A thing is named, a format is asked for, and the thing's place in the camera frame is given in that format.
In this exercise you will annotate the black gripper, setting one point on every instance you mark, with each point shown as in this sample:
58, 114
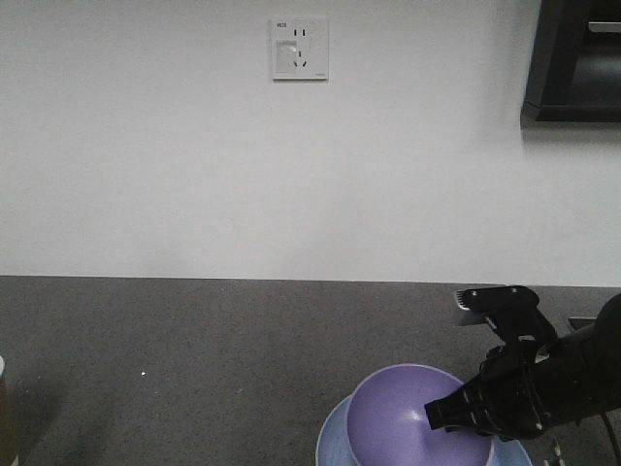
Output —
501, 399

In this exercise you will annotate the purple bowl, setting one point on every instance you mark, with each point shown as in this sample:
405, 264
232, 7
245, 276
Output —
386, 421

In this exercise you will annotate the brown paper cup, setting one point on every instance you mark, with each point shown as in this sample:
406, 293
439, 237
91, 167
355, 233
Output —
9, 450

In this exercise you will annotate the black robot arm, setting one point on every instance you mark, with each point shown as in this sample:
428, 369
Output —
535, 380

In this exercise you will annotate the light blue plate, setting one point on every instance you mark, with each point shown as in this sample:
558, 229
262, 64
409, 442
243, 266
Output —
333, 449

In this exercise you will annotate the black induction cooktop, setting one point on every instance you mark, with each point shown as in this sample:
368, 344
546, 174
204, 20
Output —
577, 323

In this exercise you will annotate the white wall socket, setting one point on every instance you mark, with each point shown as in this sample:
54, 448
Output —
299, 48

